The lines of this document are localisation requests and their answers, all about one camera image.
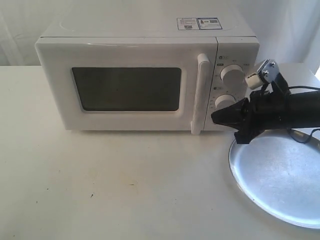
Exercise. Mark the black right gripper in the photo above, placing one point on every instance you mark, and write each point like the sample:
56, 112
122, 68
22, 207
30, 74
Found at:
262, 111

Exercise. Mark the white microwave door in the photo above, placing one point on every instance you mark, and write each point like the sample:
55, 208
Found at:
130, 87

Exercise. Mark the white Midea microwave oven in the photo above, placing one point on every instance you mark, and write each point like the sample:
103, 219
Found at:
140, 82

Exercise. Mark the white lower timer knob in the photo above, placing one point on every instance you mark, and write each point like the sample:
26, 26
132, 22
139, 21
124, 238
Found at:
224, 101

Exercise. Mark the white upper power knob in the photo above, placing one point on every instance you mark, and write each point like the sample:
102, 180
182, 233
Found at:
232, 75

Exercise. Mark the round steel plate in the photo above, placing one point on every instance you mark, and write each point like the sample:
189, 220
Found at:
280, 173

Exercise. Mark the white wrist camera on bracket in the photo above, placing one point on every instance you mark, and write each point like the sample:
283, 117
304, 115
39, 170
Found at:
266, 73

